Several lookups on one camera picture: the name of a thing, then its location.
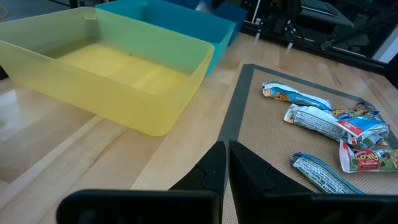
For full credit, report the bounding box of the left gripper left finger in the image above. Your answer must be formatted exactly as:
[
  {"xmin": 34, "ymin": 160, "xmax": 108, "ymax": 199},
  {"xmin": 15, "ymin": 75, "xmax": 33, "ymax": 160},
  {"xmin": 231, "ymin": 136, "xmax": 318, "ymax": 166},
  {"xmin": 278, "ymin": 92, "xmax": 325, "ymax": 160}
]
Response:
[{"xmin": 55, "ymin": 141, "xmax": 227, "ymax": 224}]

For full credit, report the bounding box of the black aluminium table frame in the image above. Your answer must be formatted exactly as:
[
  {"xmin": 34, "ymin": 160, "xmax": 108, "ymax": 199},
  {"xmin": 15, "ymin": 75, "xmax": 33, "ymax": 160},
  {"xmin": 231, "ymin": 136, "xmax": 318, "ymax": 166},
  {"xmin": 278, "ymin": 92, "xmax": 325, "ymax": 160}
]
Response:
[{"xmin": 241, "ymin": 21, "xmax": 398, "ymax": 90}]

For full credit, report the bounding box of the dark green granola bar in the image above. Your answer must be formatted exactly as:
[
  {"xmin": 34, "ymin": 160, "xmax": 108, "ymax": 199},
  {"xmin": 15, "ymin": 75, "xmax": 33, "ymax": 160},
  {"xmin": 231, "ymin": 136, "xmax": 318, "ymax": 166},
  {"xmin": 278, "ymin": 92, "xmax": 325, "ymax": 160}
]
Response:
[{"xmin": 331, "ymin": 101, "xmax": 381, "ymax": 121}]

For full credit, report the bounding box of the yellow translucent plastic bin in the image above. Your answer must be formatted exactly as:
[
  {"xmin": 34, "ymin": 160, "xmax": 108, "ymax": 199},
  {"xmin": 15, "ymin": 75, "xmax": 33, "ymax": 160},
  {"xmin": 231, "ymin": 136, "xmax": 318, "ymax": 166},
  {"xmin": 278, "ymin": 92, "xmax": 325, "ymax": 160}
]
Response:
[{"xmin": 0, "ymin": 6, "xmax": 215, "ymax": 137}]

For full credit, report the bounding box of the blue and red granola bar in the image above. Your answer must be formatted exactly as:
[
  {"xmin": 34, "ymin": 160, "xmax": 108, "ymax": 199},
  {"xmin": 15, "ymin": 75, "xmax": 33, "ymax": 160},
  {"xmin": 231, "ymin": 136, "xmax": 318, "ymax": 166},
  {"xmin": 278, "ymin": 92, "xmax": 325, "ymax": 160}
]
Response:
[{"xmin": 336, "ymin": 115, "xmax": 391, "ymax": 141}]

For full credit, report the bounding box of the black stand pole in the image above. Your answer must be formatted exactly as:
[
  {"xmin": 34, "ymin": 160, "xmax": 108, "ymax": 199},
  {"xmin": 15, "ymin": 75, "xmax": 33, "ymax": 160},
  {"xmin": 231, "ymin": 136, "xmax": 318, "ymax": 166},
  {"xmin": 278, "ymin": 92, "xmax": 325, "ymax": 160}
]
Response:
[{"xmin": 320, "ymin": 12, "xmax": 398, "ymax": 51}]

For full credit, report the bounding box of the teal plastic bin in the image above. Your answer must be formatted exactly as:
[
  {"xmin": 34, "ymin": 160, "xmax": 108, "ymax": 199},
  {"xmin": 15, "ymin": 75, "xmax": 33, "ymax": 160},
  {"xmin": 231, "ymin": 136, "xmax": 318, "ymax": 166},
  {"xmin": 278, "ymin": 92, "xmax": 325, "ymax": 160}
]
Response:
[{"xmin": 95, "ymin": 0, "xmax": 236, "ymax": 75}]

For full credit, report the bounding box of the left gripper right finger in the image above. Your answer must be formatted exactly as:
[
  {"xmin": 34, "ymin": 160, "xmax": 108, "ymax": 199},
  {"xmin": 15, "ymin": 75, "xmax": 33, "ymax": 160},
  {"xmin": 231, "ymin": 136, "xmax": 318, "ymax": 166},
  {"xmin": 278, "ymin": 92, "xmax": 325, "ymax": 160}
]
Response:
[{"xmin": 228, "ymin": 139, "xmax": 398, "ymax": 224}]

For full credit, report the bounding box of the black side desk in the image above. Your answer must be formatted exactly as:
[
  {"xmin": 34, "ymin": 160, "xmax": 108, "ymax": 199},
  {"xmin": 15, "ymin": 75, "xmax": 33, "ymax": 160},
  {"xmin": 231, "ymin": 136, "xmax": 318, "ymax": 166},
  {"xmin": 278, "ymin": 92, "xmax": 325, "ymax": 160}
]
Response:
[{"xmin": 300, "ymin": 0, "xmax": 357, "ymax": 30}]

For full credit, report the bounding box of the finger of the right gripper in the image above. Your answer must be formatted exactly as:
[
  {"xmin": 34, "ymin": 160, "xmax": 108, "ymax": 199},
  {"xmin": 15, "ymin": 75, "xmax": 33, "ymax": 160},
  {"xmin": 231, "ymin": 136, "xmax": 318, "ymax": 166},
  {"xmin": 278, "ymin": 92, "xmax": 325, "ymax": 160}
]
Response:
[
  {"xmin": 254, "ymin": 17, "xmax": 264, "ymax": 43},
  {"xmin": 284, "ymin": 21, "xmax": 296, "ymax": 51}
]

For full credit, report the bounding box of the dark blue plastic bin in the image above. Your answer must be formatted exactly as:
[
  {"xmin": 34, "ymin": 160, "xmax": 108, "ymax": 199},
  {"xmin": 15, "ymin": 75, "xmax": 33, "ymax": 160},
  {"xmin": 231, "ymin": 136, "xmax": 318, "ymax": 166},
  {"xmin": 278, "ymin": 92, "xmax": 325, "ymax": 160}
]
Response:
[{"xmin": 161, "ymin": 0, "xmax": 249, "ymax": 47}]

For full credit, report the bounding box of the green and red granola bar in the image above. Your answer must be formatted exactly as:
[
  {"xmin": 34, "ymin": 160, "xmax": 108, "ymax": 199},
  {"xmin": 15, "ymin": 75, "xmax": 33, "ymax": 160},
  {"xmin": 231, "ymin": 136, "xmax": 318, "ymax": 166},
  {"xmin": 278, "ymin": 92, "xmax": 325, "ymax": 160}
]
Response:
[{"xmin": 338, "ymin": 139, "xmax": 398, "ymax": 174}]

